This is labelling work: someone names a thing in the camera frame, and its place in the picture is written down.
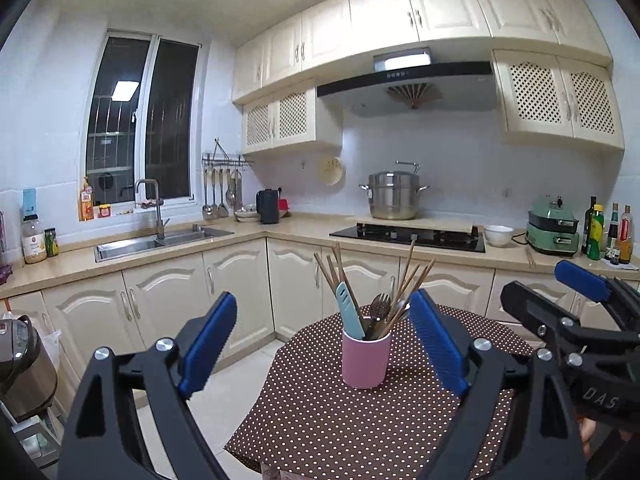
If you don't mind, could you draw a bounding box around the bundle of wooden chopsticks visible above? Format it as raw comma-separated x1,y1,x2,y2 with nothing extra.
313,240,437,341

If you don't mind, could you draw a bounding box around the beige kitchen countertop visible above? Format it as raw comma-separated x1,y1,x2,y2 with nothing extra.
0,212,640,301

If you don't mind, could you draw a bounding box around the black electric kettle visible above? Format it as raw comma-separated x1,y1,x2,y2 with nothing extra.
256,188,281,225

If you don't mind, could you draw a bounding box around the white framed window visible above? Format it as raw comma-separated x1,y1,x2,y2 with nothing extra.
80,29,202,221

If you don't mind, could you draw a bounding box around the pink cup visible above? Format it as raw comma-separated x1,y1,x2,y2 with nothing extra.
341,327,392,390

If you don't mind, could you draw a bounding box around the cream lattice door wall cabinet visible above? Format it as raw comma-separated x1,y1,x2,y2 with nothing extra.
241,91,343,156
491,49,626,150

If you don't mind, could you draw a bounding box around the wall utensil rail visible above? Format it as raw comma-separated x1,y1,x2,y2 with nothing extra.
201,136,255,167

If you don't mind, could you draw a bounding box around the green electric cooker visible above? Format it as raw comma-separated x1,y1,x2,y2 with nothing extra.
525,194,581,256

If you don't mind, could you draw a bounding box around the dark sauce bottle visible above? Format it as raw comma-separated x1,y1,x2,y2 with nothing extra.
605,203,621,263

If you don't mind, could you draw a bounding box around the cream base cabinet row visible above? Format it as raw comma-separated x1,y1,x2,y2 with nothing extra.
0,237,640,411

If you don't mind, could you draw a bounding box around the brown polka dot tablecloth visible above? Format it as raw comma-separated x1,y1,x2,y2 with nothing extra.
224,305,536,480

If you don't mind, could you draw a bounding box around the grey rice cooker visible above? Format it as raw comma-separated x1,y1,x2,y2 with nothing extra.
0,312,58,423

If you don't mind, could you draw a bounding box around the round bamboo trivet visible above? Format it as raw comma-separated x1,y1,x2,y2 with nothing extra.
320,155,346,186

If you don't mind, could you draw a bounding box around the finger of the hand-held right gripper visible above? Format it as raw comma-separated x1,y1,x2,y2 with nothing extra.
500,281,640,377
554,260,640,333

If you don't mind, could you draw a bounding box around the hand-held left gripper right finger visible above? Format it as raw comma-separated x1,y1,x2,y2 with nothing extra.
409,288,587,480

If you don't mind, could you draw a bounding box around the steel steamer pot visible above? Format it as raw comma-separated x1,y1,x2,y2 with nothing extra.
358,160,431,221

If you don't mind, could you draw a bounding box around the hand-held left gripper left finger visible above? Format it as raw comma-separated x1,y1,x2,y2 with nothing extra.
57,291,238,480

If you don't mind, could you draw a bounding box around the person's right hand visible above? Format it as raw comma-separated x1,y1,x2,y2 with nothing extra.
579,417,598,458

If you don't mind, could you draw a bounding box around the black range hood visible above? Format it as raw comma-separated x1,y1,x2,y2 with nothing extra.
316,47,498,112

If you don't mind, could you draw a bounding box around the dark olive oil bottle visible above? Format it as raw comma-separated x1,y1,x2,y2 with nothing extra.
581,196,598,255

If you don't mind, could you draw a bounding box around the light blue knife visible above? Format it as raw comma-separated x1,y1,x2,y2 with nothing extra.
335,281,367,340

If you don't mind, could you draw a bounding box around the dark handled fork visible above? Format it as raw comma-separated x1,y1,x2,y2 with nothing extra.
367,293,392,338

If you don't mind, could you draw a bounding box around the green bottle yellow cap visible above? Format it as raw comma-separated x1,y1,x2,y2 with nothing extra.
587,204,606,261

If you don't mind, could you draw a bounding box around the cream upper wall cabinet row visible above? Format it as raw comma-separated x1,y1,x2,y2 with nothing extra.
231,0,613,106

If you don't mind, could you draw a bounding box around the steel double sink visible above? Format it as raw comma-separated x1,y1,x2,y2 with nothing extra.
94,226,235,263

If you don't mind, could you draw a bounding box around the white bowl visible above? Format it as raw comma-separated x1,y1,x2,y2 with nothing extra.
483,224,515,247

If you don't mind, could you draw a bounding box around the steel faucet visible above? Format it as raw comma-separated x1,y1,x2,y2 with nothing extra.
135,178,171,240

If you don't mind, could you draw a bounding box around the amber bottle red label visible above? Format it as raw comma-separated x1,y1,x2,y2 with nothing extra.
617,205,634,266

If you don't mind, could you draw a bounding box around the white plastic bag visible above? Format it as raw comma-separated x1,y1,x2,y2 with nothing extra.
42,327,63,376

